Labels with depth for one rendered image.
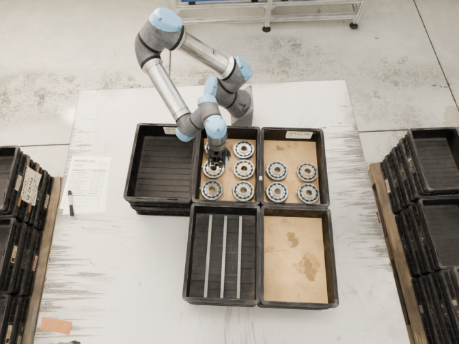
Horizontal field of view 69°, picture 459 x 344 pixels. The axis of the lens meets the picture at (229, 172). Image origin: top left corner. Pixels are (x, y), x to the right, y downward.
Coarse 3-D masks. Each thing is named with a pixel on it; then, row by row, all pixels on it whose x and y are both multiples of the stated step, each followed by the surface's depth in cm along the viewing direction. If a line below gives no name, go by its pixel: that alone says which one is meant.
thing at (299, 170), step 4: (300, 164) 160; (304, 164) 160; (308, 164) 160; (312, 164) 160; (300, 168) 159; (312, 168) 159; (316, 168) 159; (296, 172) 158; (300, 172) 158; (316, 172) 158; (300, 176) 157; (304, 176) 157; (308, 176) 157; (312, 176) 157; (316, 176) 157; (304, 180) 156; (308, 180) 156; (312, 180) 156
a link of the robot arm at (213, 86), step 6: (210, 78) 165; (216, 78) 162; (210, 84) 163; (216, 84) 161; (222, 84) 160; (204, 90) 168; (210, 90) 162; (216, 90) 161; (222, 90) 162; (228, 90) 161; (216, 96) 163; (222, 96) 164; (228, 96) 165; (234, 96) 168; (222, 102) 168; (228, 102) 168
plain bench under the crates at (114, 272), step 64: (128, 128) 188; (320, 128) 188; (64, 256) 158; (128, 256) 158; (384, 256) 157; (64, 320) 146; (128, 320) 146; (192, 320) 146; (256, 320) 146; (320, 320) 146; (384, 320) 146
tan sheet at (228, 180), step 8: (232, 144) 169; (232, 152) 167; (232, 160) 165; (224, 176) 161; (232, 176) 161; (224, 184) 159; (232, 184) 159; (200, 192) 157; (224, 192) 157; (224, 200) 156; (232, 200) 156
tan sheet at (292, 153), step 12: (264, 144) 168; (276, 144) 168; (288, 144) 168; (300, 144) 168; (312, 144) 168; (264, 156) 166; (276, 156) 165; (288, 156) 165; (300, 156) 165; (312, 156) 165; (264, 168) 163; (288, 168) 163; (264, 180) 160; (288, 180) 160; (264, 192) 157; (276, 192) 157; (288, 192) 157
